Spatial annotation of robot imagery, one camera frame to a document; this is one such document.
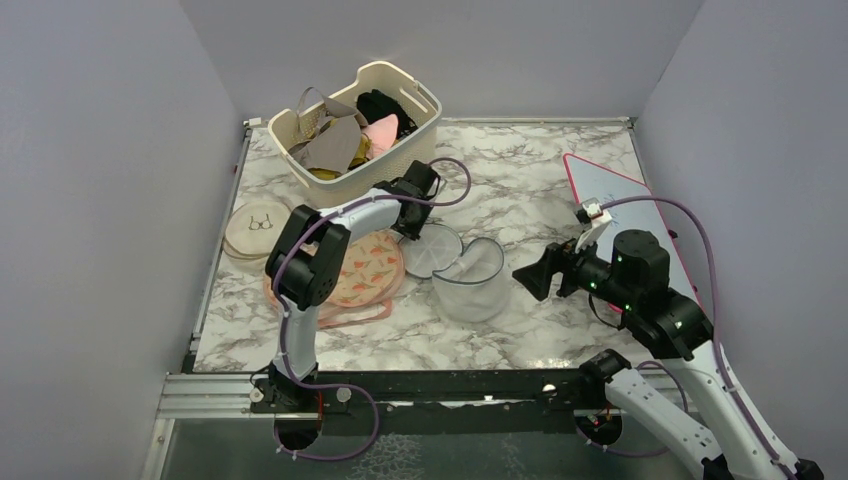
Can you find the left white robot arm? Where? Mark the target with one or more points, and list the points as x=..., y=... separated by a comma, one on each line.
x=306, y=262

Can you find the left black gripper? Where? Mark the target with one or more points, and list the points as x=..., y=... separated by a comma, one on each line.
x=413, y=232

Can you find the round beige bra wash bag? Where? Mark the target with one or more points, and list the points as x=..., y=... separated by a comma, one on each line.
x=252, y=232

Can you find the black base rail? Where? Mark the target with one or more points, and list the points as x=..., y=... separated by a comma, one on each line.
x=439, y=402

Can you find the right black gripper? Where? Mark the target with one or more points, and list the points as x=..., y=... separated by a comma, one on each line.
x=557, y=256

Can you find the cream perforated laundry basket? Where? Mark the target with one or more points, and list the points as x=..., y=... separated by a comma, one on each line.
x=293, y=126

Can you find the floral peach mesh laundry bag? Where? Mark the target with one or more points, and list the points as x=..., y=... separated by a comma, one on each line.
x=372, y=272

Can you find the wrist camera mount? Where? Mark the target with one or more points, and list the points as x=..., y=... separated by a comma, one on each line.
x=437, y=188
x=594, y=220

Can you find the white mesh cylindrical laundry bag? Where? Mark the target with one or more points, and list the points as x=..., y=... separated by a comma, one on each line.
x=469, y=280

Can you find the black garment in basket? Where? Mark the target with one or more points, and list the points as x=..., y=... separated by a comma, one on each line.
x=374, y=105

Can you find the pale pink garment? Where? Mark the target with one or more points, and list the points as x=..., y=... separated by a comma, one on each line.
x=333, y=109

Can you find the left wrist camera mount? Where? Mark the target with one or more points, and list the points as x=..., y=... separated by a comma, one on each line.
x=437, y=188

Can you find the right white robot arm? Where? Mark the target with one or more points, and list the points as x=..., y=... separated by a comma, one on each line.
x=722, y=444

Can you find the pink garment in basket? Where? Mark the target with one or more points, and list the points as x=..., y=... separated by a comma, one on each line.
x=382, y=135

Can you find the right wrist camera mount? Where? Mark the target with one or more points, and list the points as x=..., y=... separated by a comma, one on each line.
x=594, y=220

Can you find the yellow bra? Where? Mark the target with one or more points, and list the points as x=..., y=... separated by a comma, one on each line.
x=358, y=156

